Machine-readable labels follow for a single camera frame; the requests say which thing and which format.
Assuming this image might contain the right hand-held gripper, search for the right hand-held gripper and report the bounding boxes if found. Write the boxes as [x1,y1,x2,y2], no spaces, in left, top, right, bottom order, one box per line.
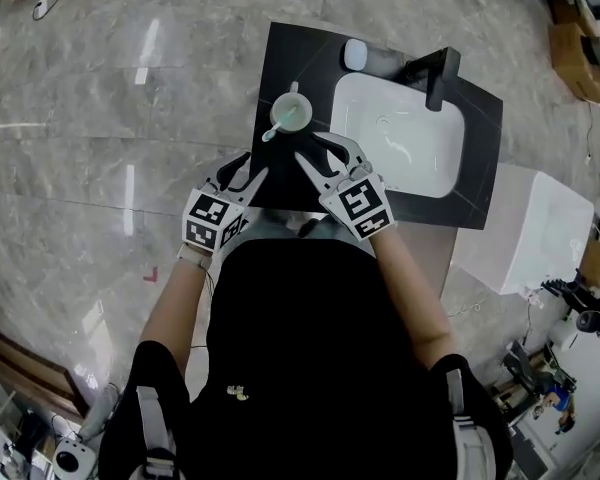
[293,131,396,242]

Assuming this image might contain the white sink basin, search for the white sink basin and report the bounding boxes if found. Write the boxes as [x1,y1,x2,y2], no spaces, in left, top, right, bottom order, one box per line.
[329,71,467,200]

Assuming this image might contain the white wristband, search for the white wristband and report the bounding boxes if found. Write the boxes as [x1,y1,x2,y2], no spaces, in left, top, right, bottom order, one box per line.
[177,243,214,270]

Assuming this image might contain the grey shoulder strap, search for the grey shoulder strap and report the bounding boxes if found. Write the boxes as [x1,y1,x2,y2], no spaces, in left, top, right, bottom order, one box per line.
[444,367,496,480]
[136,385,181,480]

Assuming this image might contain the small cardboard box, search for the small cardboard box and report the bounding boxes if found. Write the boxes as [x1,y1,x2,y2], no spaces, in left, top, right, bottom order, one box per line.
[578,240,600,289]

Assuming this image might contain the person's black shirt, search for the person's black shirt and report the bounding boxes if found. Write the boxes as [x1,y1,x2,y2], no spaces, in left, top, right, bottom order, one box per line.
[98,240,514,480]

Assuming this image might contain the wooden board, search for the wooden board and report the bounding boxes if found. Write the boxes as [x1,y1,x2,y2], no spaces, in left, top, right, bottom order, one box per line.
[0,327,89,419]

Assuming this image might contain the white round-lens device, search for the white round-lens device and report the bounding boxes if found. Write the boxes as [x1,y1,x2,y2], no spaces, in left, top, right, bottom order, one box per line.
[53,437,94,480]

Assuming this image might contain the black vanity top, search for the black vanity top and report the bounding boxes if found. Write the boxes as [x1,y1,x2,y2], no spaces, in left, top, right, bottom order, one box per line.
[249,21,504,232]

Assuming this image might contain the black faucet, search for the black faucet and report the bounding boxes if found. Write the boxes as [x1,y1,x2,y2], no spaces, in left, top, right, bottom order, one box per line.
[404,46,462,112]

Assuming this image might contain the person's left forearm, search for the person's left forearm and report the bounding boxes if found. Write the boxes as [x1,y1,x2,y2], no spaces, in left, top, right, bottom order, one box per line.
[138,260,214,375]

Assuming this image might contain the person's grey jeans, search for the person's grey jeans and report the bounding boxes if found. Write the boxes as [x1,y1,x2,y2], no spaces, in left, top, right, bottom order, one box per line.
[239,207,376,257]

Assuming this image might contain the white bathtub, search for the white bathtub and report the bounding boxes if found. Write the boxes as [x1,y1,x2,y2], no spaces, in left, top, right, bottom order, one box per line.
[452,162,595,297]

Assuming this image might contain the large cardboard box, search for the large cardboard box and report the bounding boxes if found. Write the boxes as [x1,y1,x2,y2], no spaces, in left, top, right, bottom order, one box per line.
[548,0,600,105]

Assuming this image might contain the teal toothbrush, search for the teal toothbrush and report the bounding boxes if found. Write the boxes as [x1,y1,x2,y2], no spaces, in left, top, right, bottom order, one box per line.
[261,107,297,143]

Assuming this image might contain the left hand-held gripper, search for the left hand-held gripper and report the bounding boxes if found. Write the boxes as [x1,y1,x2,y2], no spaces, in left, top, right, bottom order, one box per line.
[181,151,270,255]

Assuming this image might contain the white cup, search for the white cup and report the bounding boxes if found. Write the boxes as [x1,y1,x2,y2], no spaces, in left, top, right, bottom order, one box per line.
[269,81,314,136]

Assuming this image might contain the person's right forearm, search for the person's right forearm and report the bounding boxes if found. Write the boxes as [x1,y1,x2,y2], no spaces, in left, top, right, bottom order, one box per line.
[372,227,456,370]

